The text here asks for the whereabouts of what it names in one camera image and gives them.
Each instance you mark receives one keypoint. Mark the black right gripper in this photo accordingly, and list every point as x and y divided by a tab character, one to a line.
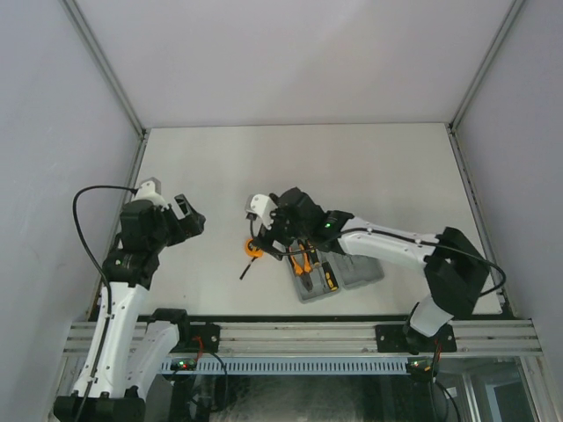
266	242

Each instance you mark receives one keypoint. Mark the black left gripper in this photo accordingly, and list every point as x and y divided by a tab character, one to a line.
186	228

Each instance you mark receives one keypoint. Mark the orange tape measure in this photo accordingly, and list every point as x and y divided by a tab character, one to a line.
254	252

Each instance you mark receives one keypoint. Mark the orange black pliers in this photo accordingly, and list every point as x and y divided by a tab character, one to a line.
302	266

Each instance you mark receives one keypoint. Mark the short yellow black screwdriver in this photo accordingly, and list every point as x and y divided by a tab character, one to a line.
330	279

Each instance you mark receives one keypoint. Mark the grey plastic tool case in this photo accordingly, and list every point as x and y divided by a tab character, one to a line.
350	271

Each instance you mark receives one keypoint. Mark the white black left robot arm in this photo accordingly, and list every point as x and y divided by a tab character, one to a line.
116	378

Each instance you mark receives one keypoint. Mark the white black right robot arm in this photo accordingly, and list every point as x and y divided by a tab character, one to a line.
454	270

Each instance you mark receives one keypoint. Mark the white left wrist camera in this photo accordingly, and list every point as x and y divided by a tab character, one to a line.
150	190

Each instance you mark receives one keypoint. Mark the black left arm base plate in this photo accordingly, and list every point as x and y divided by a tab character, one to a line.
198	337

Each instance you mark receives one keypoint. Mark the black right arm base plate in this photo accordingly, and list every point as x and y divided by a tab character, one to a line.
396	338

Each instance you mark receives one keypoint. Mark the grey slotted cable duct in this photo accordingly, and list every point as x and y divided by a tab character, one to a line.
209	365

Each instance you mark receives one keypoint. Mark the left aluminium frame post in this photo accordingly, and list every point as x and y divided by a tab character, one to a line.
96	52

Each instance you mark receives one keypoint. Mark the aluminium frame post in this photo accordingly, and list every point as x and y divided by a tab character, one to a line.
514	11
96	52

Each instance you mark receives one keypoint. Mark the aluminium front rail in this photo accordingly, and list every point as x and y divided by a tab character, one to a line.
477	338

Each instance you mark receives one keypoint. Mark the right aluminium frame post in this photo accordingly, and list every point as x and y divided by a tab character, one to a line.
514	11

